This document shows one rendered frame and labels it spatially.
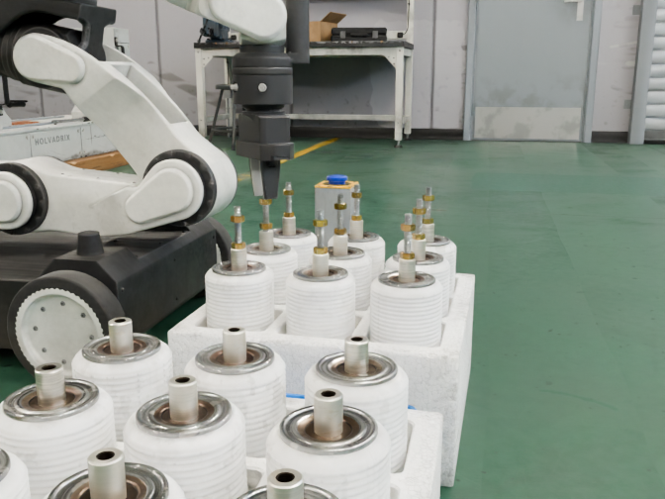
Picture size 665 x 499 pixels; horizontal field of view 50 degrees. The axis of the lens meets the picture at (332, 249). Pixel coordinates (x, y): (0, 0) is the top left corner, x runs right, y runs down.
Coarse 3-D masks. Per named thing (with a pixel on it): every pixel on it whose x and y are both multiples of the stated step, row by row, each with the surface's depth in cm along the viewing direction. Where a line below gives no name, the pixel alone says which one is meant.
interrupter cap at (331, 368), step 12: (324, 360) 67; (336, 360) 67; (372, 360) 67; (384, 360) 67; (324, 372) 64; (336, 372) 65; (372, 372) 65; (384, 372) 64; (396, 372) 64; (336, 384) 63; (348, 384) 62; (360, 384) 62; (372, 384) 62
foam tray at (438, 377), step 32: (192, 320) 100; (448, 320) 100; (192, 352) 96; (288, 352) 93; (320, 352) 91; (384, 352) 89; (416, 352) 89; (448, 352) 89; (288, 384) 94; (416, 384) 89; (448, 384) 88; (448, 416) 89; (448, 448) 90; (448, 480) 91
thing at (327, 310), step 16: (288, 288) 96; (304, 288) 93; (320, 288) 93; (336, 288) 93; (352, 288) 96; (288, 304) 96; (304, 304) 94; (320, 304) 93; (336, 304) 94; (352, 304) 96; (288, 320) 97; (304, 320) 94; (320, 320) 94; (336, 320) 94; (352, 320) 97; (304, 336) 95; (320, 336) 94; (336, 336) 95
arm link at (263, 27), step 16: (192, 0) 98; (208, 0) 96; (224, 0) 96; (240, 0) 97; (256, 0) 97; (272, 0) 97; (208, 16) 97; (224, 16) 97; (240, 16) 97; (256, 16) 97; (272, 16) 98; (240, 32) 98; (256, 32) 98; (272, 32) 98
